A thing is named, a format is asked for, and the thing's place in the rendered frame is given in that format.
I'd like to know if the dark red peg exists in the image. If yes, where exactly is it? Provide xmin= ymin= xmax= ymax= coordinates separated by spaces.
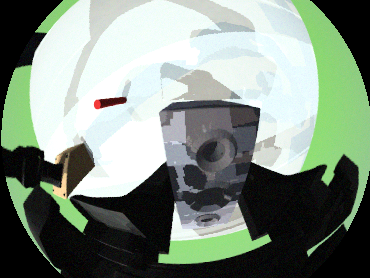
xmin=93 ymin=96 xmax=126 ymax=110

